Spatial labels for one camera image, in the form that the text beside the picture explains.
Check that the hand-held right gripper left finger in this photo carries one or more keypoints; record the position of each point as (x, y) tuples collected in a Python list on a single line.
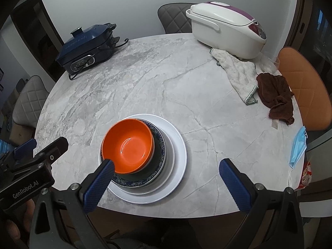
[(98, 184)]

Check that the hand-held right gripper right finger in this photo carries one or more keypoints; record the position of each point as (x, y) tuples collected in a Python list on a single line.
[(234, 186)]

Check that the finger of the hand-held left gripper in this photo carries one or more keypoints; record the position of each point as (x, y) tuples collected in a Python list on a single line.
[(24, 147), (54, 149)]

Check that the orange bowl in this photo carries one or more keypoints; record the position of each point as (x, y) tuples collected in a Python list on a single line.
[(129, 145)]

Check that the large white plate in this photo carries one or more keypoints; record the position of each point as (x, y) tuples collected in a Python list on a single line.
[(181, 158)]

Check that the blue floral patterned bowl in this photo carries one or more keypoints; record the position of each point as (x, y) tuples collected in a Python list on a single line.
[(158, 147)]

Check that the person's left hand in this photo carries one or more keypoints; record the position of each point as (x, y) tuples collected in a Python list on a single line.
[(13, 229)]

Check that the beige quilted chair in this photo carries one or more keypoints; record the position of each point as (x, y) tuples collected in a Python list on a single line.
[(28, 98)]

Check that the red snack packet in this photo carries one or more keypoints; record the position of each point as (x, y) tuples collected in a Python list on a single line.
[(306, 173)]

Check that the blue face mask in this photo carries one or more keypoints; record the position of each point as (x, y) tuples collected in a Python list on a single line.
[(298, 145)]

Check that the brown cloth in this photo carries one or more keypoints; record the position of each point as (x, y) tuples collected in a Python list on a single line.
[(275, 90)]

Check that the dark blue electric cooker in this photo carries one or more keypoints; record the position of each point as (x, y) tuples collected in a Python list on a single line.
[(85, 44)]

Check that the white towel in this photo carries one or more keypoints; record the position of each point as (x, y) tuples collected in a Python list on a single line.
[(238, 72)]

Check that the clear glass cup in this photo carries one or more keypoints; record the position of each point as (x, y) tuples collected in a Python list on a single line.
[(269, 66)]

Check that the orange chair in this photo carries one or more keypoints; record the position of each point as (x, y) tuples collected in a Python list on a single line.
[(306, 83)]

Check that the white rice cooker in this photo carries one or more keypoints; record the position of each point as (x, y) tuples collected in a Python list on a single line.
[(223, 28)]

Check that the grey quilted chair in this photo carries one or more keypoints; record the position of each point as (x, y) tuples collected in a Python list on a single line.
[(173, 18)]

